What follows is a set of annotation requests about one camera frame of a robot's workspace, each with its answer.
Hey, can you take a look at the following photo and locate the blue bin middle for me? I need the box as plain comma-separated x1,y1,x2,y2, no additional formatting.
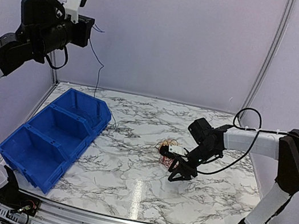
28,106,95,160

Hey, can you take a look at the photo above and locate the right aluminium corner post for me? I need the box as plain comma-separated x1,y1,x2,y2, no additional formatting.
241,0,296,109

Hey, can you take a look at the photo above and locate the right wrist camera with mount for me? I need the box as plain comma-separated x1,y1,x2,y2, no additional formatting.
159,144,188,157

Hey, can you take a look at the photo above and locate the coloured wire bundle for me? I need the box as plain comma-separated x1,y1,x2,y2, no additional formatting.
151,135,188,173

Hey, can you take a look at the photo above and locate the blue bin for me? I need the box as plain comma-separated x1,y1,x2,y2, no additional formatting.
0,124,70,194
51,88,112,137
28,106,95,160

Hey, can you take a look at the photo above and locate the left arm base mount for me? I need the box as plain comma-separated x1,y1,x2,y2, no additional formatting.
0,165,41,217

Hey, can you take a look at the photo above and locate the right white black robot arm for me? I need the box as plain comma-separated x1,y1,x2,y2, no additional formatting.
168,118,299,224

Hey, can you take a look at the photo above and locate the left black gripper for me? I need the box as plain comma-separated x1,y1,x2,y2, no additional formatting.
32,6,94,63

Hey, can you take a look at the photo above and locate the blue bin far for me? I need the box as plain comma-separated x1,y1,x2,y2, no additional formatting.
51,88,112,137

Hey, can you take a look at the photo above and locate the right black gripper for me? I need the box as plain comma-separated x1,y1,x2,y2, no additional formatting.
167,138,221,189

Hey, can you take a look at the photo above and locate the blue bin near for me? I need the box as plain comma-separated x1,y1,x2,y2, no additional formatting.
0,124,70,194

